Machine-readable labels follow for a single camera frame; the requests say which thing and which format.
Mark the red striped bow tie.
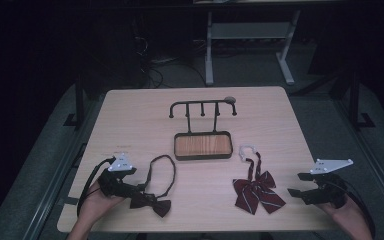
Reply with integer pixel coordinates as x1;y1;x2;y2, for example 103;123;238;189
232;144;287;216

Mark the white metal desk frame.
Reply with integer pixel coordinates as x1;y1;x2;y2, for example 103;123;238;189
204;9;302;87

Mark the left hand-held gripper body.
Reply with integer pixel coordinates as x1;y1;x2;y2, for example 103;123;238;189
97;152;138;198

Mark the bundle of floor cables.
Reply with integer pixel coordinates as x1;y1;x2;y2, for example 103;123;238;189
131;34;208;90

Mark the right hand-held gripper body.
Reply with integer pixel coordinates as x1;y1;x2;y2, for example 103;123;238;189
304;158;354;210

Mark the person's right hand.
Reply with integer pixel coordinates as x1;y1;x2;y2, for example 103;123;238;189
315;194;362;223

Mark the dark bow tie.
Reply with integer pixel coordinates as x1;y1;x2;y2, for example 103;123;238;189
128;154;177;219

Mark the person's left hand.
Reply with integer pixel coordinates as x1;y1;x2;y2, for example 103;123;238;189
78;179;128;228

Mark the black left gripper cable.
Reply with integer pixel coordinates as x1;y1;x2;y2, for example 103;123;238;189
76;156;118;218

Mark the black rack with wooden tray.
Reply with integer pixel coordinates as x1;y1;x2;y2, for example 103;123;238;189
168;98;238;162

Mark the black metal stand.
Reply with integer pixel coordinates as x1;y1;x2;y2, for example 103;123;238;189
346;68;377;132
63;74;88;130

